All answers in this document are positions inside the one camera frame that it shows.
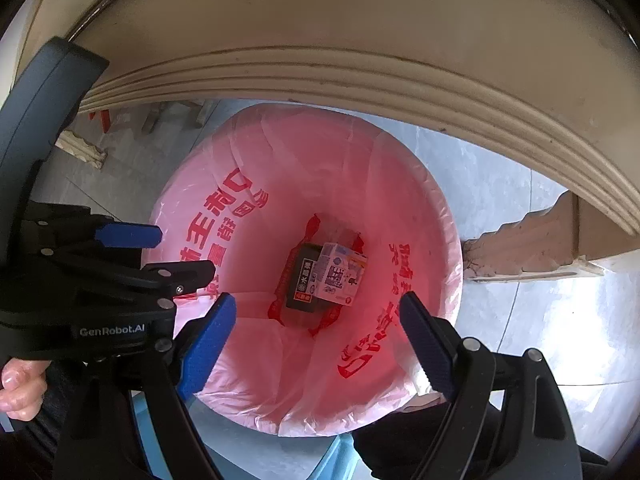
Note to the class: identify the person's left hand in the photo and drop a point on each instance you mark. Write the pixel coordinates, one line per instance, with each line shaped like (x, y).
(20, 390)

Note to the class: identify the cream round table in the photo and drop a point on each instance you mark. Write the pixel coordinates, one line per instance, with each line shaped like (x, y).
(350, 20)

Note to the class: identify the trash bin with pink bag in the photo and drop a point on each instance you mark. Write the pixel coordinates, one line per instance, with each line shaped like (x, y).
(200, 200)

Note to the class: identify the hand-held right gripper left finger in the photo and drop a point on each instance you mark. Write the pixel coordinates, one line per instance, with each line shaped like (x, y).
(207, 342)

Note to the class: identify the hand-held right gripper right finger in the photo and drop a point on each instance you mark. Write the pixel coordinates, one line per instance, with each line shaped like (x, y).
(425, 342)

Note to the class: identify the black cardboard box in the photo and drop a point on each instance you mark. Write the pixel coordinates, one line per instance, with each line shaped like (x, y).
(300, 280)

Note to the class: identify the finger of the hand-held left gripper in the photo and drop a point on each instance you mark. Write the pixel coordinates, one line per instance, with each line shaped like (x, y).
(130, 236)
(165, 275)

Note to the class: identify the carved cream table leg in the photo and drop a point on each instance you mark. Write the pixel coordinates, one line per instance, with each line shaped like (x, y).
(80, 149)
(540, 240)

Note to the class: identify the light blue plastic stool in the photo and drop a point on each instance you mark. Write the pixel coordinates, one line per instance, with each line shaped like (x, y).
(340, 460)

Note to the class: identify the wooden chair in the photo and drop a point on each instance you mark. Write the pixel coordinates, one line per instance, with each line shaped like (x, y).
(150, 122)

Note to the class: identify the pink white drink carton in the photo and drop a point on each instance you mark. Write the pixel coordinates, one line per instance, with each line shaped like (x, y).
(340, 275)

